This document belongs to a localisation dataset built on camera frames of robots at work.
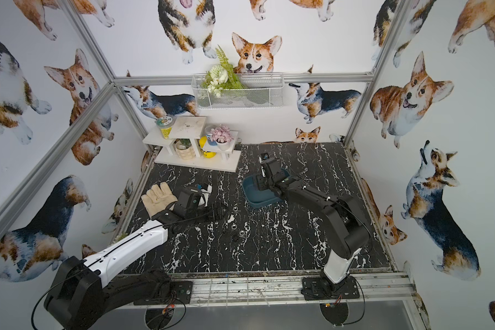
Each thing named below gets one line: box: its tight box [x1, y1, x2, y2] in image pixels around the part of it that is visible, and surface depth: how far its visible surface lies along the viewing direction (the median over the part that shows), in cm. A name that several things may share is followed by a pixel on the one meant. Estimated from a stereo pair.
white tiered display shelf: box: [142, 115, 242, 173], surface depth 112 cm
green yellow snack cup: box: [156, 115, 174, 140], surface depth 101 cm
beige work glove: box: [140, 181, 179, 218], surface depth 102 cm
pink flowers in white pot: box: [210, 123, 234, 152], surface depth 94 cm
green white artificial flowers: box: [191, 45, 258, 110], surface depth 87 cm
